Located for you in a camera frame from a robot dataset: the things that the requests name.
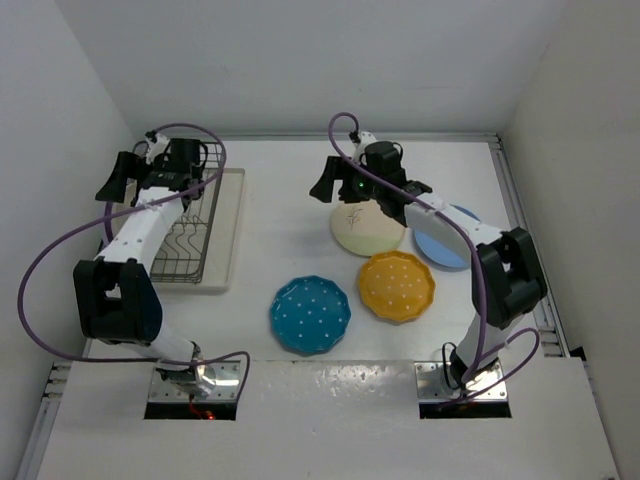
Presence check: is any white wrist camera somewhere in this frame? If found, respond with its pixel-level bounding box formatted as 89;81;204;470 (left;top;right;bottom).
349;130;378;165
145;130;171;165

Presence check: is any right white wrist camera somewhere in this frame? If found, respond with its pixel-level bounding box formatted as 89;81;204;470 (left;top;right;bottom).
349;130;378;165

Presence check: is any purple plate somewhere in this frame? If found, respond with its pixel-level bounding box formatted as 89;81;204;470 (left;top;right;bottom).
103;202;120;244

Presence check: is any plain cream plate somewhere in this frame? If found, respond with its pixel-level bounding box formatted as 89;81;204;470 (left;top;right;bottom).
111;182;137;236

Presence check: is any metal wire dish rack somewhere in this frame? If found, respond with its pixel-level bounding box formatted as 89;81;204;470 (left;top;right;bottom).
96;135;222;284

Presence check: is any light blue plate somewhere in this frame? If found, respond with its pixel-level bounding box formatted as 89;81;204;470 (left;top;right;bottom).
407;205;479;271

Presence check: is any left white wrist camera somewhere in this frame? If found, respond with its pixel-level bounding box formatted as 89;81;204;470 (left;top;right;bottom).
145;130;171;165

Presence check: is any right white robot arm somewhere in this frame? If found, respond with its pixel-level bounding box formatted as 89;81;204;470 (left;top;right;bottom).
309;139;547;387

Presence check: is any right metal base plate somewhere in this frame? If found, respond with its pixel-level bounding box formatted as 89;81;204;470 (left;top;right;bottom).
414;361;508;404

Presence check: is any cream plate with plant motif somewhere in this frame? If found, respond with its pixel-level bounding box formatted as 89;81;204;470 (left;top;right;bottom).
329;200;406;257

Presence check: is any beige drip tray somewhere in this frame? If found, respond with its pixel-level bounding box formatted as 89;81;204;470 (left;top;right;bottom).
151;168;246;295

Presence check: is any metal base plate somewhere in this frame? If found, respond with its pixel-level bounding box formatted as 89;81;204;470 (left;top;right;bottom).
148;361;241;403
414;361;508;404

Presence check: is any yellow dotted plate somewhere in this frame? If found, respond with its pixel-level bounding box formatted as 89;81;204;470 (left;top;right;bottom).
357;250;436;324

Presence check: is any teal dotted plate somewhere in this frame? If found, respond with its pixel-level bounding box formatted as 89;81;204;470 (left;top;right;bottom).
269;275;351;356

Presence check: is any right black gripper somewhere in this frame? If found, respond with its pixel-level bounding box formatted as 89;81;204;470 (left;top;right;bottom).
312;155;385;203

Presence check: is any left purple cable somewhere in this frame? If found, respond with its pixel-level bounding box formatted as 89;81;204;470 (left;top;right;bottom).
17;122;251;399

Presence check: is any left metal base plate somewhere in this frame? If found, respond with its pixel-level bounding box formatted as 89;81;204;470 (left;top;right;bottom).
148;361;241;403

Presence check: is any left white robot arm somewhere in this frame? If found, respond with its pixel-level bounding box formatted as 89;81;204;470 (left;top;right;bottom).
73;135;208;398

